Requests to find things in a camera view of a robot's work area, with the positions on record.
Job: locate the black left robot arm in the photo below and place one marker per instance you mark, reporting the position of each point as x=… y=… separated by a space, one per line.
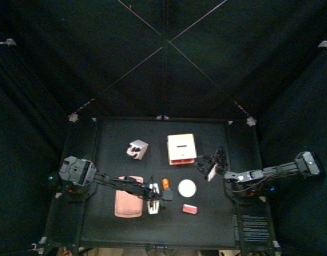
x=83 y=171

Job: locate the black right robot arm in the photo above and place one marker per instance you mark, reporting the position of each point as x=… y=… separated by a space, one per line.
x=276 y=170

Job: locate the white striped toy item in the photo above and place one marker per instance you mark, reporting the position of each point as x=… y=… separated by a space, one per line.
x=152 y=207

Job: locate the round white plate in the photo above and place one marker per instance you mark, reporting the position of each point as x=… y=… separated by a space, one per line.
x=187 y=188

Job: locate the small red toy box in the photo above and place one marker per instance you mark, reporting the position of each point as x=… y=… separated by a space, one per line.
x=189 y=209

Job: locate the white and red toy toaster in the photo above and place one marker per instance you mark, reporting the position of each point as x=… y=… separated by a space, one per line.
x=180 y=148

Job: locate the small pink white object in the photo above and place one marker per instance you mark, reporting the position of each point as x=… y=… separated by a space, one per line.
x=137 y=149

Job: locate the grey metal table clamp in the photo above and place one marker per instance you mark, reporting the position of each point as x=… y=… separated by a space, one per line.
x=275 y=246
x=37 y=247

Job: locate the grey metal frame bracket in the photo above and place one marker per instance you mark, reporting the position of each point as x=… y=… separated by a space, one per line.
x=324 y=44
x=9 y=42
x=161 y=117
x=73 y=117
x=251 y=121

